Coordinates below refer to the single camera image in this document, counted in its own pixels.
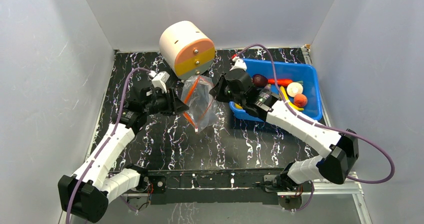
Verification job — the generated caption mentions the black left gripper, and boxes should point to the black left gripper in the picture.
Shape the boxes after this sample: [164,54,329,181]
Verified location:
[143,88,189,117]

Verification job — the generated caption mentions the clear orange-zip bag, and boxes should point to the clear orange-zip bag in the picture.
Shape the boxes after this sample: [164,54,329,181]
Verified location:
[181,75,218,134]

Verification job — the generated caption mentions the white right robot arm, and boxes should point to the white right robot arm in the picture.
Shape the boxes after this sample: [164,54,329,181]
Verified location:
[209,68,358,191]

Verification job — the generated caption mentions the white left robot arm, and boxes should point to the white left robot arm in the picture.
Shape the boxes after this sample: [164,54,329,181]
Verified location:
[58,87,189,223]

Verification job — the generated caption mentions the yellow toy pear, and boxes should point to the yellow toy pear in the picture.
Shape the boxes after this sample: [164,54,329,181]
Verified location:
[234,103,243,110]

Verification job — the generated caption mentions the dark red toy fruit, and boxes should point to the dark red toy fruit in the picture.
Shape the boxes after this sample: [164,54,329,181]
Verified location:
[252,74,269,88]

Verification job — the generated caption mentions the cylindrical wooden drawer box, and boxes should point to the cylindrical wooden drawer box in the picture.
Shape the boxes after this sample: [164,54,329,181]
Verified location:
[159,20,216,80]

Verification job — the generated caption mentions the yellow toy banana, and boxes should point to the yellow toy banana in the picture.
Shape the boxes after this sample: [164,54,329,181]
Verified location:
[279,86,304,112]

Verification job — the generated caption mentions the white toy onion half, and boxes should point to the white toy onion half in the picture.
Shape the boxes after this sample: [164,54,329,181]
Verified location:
[286,82,304,98]

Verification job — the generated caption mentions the blue plastic bin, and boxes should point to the blue plastic bin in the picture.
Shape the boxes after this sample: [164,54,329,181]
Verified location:
[243,58,323,121]

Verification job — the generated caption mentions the orange-red toy peach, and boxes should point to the orange-red toy peach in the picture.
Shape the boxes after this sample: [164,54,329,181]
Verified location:
[293,93,308,108]

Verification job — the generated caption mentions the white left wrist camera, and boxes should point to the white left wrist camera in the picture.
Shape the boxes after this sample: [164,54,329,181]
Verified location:
[148,71,170,93]

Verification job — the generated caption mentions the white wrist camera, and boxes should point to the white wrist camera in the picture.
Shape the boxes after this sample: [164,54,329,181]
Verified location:
[230,56,247,71]
[148,71,170,93]

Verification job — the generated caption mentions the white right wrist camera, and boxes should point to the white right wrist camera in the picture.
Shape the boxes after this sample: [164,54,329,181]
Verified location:
[230,56,247,71]

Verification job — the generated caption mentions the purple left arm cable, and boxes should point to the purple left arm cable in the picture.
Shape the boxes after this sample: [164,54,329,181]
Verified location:
[65,67,153,224]

